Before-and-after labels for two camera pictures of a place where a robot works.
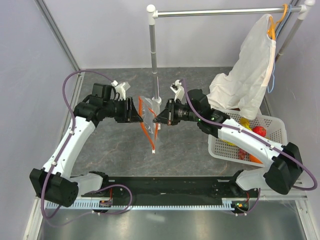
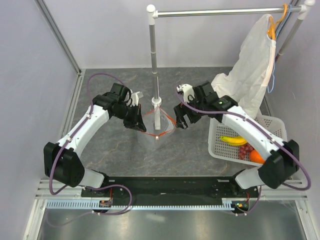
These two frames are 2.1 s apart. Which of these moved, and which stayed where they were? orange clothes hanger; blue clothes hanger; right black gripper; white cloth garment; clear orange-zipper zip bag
Moved: right black gripper; clear orange-zipper zip bag
Stayed: white cloth garment; orange clothes hanger; blue clothes hanger
